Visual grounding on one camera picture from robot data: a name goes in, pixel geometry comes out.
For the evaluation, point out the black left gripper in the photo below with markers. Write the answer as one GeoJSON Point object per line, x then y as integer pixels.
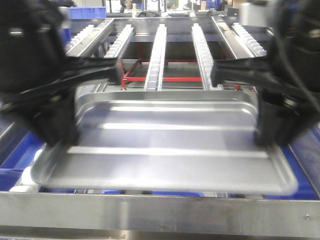
{"type": "Point", "coordinates": [31, 56]}

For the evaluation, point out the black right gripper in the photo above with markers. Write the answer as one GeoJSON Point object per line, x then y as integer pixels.
{"type": "Point", "coordinates": [294, 57]}

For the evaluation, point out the silver metal tray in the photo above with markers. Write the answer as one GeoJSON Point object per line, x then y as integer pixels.
{"type": "Point", "coordinates": [167, 141]}

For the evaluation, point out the left steel lane divider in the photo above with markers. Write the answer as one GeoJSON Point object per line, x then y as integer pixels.
{"type": "Point", "coordinates": [91, 42]}

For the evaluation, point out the far right roller track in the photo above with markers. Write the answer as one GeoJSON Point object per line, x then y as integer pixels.
{"type": "Point", "coordinates": [246, 38]}

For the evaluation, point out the far left roller track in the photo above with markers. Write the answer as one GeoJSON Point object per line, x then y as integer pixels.
{"type": "Point", "coordinates": [79, 37]}

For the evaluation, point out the right white roller track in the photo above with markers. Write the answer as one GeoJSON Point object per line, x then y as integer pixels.
{"type": "Point", "coordinates": [204, 58]}

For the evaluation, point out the blue bin below rack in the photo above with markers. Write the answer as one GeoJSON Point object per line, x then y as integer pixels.
{"type": "Point", "coordinates": [15, 157]}

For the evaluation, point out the blue crate far background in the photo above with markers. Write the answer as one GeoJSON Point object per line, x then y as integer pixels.
{"type": "Point", "coordinates": [90, 12]}

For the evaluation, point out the centre white roller track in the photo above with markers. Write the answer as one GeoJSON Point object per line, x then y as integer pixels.
{"type": "Point", "coordinates": [156, 57]}

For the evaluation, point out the red metal frame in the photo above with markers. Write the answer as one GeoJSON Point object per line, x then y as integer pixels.
{"type": "Point", "coordinates": [184, 73]}

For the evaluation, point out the steel front rack rail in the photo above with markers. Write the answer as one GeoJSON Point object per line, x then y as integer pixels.
{"type": "Point", "coordinates": [33, 215]}

